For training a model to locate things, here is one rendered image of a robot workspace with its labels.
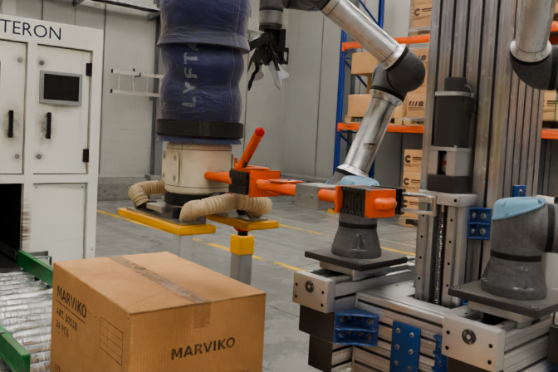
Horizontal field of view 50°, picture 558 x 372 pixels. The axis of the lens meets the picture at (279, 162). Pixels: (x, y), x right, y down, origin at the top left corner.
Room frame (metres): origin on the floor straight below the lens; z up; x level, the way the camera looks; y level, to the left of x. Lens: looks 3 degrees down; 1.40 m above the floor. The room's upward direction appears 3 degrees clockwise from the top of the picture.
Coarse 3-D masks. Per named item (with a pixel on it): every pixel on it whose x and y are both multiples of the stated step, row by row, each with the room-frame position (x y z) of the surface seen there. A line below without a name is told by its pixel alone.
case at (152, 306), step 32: (128, 256) 2.00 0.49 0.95; (160, 256) 2.03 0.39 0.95; (64, 288) 1.78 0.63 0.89; (96, 288) 1.59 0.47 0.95; (128, 288) 1.61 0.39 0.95; (160, 288) 1.62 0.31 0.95; (192, 288) 1.64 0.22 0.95; (224, 288) 1.66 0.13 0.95; (256, 288) 1.67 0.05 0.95; (64, 320) 1.77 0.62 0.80; (96, 320) 1.57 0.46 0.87; (128, 320) 1.41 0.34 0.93; (160, 320) 1.44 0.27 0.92; (192, 320) 1.50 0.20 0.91; (224, 320) 1.56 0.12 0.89; (256, 320) 1.62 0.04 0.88; (64, 352) 1.76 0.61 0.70; (96, 352) 1.56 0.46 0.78; (128, 352) 1.40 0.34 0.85; (160, 352) 1.45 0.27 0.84; (192, 352) 1.50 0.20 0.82; (224, 352) 1.56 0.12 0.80; (256, 352) 1.62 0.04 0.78
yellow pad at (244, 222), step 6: (234, 210) 1.64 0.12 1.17; (240, 210) 1.55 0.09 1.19; (210, 216) 1.59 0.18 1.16; (216, 216) 1.57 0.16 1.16; (222, 216) 1.56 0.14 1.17; (240, 216) 1.53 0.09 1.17; (246, 216) 1.54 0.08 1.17; (222, 222) 1.55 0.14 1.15; (228, 222) 1.52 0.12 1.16; (234, 222) 1.50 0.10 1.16; (240, 222) 1.49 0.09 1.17; (246, 222) 1.47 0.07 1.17; (252, 222) 1.48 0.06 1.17; (258, 222) 1.49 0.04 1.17; (264, 222) 1.50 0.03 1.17; (270, 222) 1.50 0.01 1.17; (276, 222) 1.52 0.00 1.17; (246, 228) 1.46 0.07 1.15; (252, 228) 1.47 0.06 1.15; (258, 228) 1.48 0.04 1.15; (264, 228) 1.49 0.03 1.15; (270, 228) 1.51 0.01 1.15
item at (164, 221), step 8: (152, 200) 1.57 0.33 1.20; (120, 208) 1.60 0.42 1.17; (128, 208) 1.59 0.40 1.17; (136, 208) 1.57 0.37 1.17; (144, 208) 1.58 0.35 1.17; (176, 208) 1.44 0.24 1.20; (128, 216) 1.55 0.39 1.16; (136, 216) 1.51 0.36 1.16; (144, 216) 1.49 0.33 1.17; (152, 216) 1.48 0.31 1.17; (160, 216) 1.46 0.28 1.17; (168, 216) 1.47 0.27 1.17; (176, 216) 1.44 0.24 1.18; (152, 224) 1.44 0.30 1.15; (160, 224) 1.41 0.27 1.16; (168, 224) 1.39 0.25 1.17; (176, 224) 1.38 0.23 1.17; (184, 224) 1.38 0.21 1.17; (192, 224) 1.39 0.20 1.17; (200, 224) 1.40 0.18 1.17; (208, 224) 1.41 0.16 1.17; (176, 232) 1.35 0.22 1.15; (184, 232) 1.35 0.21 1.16; (192, 232) 1.36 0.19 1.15; (200, 232) 1.38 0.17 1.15; (208, 232) 1.39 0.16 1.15
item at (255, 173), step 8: (232, 168) 1.37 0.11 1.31; (240, 168) 1.39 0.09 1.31; (248, 168) 1.40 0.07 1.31; (256, 168) 1.41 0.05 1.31; (232, 176) 1.35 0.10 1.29; (240, 176) 1.33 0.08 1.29; (248, 176) 1.32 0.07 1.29; (256, 176) 1.32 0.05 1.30; (264, 176) 1.33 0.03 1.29; (272, 176) 1.35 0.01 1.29; (280, 176) 1.37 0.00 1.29; (232, 184) 1.35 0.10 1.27; (240, 184) 1.34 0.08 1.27; (248, 184) 1.32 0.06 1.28; (232, 192) 1.35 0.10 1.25; (240, 192) 1.33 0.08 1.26; (248, 192) 1.40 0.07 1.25; (256, 192) 1.32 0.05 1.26; (264, 192) 1.33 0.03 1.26
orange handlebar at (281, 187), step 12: (264, 168) 1.74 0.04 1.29; (216, 180) 1.44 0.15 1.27; (228, 180) 1.40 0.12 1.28; (264, 180) 1.30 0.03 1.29; (276, 180) 1.26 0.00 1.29; (288, 180) 1.27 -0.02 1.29; (276, 192) 1.27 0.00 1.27; (288, 192) 1.23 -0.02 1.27; (324, 192) 1.15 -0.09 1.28; (384, 204) 1.04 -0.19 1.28; (396, 204) 1.07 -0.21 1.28
